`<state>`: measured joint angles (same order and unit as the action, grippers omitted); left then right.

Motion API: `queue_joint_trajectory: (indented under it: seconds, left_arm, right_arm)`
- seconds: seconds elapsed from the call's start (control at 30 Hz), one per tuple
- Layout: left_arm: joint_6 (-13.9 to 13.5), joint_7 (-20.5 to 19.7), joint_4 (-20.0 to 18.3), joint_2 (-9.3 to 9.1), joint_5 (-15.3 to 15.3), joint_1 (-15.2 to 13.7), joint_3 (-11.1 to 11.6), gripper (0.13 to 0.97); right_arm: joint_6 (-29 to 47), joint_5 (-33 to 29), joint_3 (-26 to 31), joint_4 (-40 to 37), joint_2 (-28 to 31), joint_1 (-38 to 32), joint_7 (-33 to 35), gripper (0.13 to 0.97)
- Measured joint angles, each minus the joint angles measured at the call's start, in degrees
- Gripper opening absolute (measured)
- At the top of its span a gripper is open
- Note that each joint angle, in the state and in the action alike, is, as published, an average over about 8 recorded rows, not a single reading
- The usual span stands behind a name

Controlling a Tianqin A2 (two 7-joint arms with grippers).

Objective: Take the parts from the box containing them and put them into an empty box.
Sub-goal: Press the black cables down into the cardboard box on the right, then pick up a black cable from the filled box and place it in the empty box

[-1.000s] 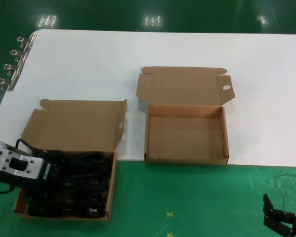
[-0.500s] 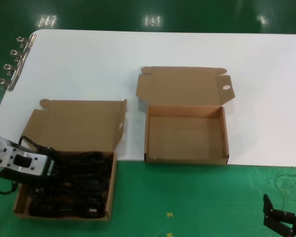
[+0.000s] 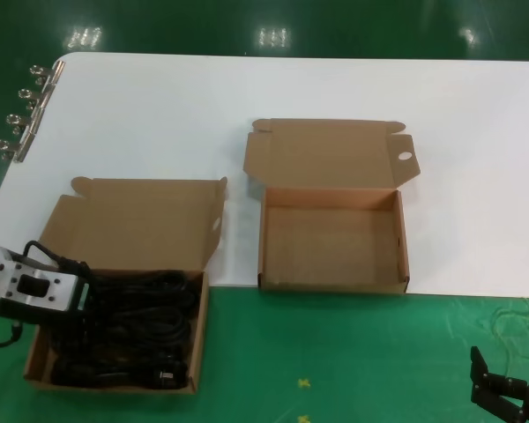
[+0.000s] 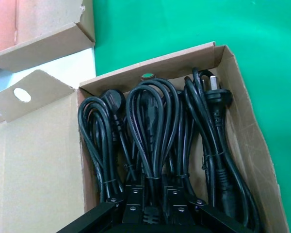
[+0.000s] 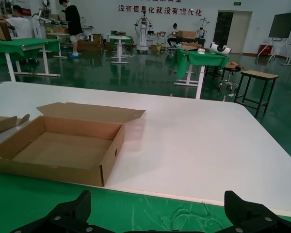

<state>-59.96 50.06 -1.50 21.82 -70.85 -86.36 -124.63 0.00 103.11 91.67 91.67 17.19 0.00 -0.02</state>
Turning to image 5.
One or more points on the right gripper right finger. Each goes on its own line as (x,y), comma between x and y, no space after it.
(252,218)

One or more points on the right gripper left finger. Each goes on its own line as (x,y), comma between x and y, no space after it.
(63,218)

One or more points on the open brown cardboard box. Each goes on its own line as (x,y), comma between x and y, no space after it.
(51,170)
(2,123)

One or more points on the red box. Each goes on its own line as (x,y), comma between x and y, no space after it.
(265,49)

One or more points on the closed brown cardboard box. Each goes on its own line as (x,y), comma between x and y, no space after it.
(186,34)

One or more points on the green table cloth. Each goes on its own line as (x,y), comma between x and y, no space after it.
(26,194)

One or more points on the wooden top black stool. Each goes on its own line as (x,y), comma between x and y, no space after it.
(259,74)

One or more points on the black swivel stool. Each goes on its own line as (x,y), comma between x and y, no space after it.
(230,69)

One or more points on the open flat cardboard carton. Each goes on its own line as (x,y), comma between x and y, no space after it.
(232,65)

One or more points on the green draped white table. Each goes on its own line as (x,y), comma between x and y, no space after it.
(203,59)

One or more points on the white curved shell part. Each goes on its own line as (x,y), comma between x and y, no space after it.
(220,49)

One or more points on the pile of cardboard boxes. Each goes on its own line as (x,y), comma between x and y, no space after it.
(89,44)

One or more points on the small white rounded object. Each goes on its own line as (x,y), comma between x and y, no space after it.
(200,50)

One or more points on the long green cloth table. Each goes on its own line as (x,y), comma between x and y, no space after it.
(26,44)

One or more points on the flattened cardboard pieces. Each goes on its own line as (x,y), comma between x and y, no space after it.
(191,46)

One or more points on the small white humanoid robot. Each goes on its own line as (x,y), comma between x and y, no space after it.
(201,30)

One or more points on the black display on stand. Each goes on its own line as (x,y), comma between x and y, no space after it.
(281,24)

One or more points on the person in white shirt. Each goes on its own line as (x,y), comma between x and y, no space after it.
(20,26)

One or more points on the person in black shirt shorts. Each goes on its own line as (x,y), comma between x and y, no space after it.
(74,19)

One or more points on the white robot with arms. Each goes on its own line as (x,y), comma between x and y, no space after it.
(42,19)

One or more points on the seated person dark hair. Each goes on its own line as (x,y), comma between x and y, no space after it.
(173,29)

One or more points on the green exit sign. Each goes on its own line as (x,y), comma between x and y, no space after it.
(237,3)

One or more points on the beige door dark frame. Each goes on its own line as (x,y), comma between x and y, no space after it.
(241,31)

